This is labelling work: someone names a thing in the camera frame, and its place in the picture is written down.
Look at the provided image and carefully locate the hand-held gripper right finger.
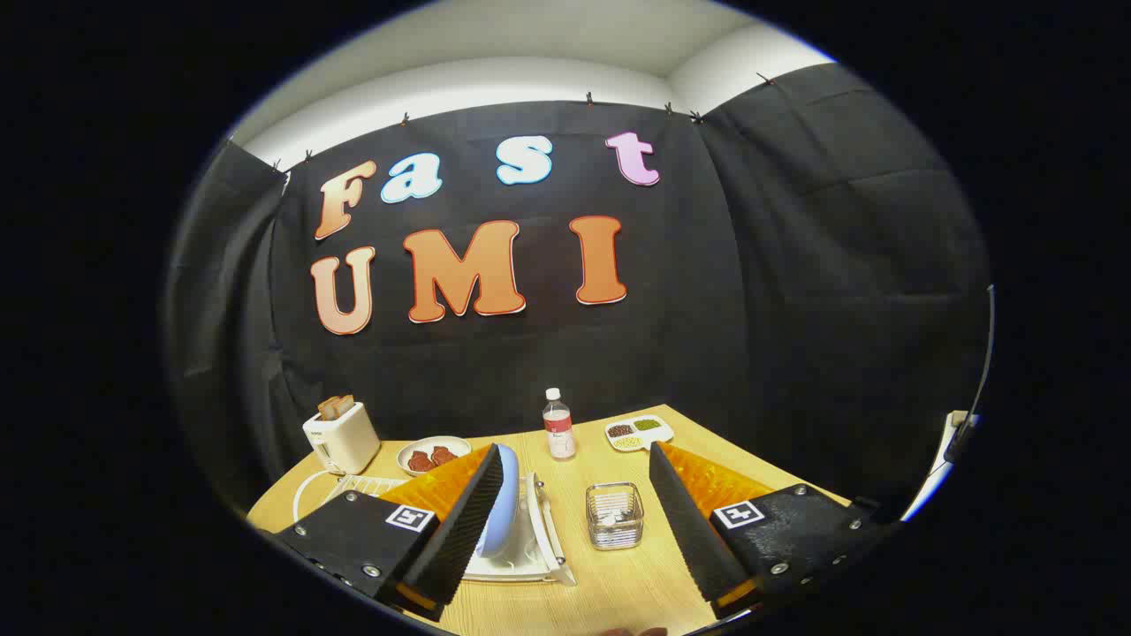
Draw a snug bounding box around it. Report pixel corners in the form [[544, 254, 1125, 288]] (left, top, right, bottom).
[[648, 440, 893, 619]]

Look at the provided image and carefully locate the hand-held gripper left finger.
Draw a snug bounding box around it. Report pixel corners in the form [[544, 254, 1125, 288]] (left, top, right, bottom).
[[272, 442, 506, 624]]

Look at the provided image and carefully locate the blue plate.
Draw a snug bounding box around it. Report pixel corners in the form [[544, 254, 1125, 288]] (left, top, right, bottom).
[[475, 443, 522, 559]]

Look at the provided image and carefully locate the white wire dish rack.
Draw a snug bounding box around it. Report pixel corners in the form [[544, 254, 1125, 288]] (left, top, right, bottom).
[[327, 471, 580, 586]]

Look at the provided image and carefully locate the metal wire basket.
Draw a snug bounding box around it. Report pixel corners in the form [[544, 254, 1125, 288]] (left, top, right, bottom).
[[585, 481, 646, 551]]

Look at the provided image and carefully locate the white round meat plate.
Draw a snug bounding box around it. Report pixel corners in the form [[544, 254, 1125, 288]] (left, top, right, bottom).
[[397, 435, 473, 478]]

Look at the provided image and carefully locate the white divided dish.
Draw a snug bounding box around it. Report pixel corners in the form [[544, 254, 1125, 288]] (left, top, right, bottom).
[[604, 415, 674, 453]]

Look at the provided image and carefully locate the clear water bottle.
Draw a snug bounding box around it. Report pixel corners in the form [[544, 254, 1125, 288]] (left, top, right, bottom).
[[543, 388, 577, 461]]

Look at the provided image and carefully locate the white toaster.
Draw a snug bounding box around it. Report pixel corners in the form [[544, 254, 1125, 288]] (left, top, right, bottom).
[[302, 402, 382, 476]]

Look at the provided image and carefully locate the black backdrop cloth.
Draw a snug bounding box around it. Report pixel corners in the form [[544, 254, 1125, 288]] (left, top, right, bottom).
[[163, 62, 995, 522]]

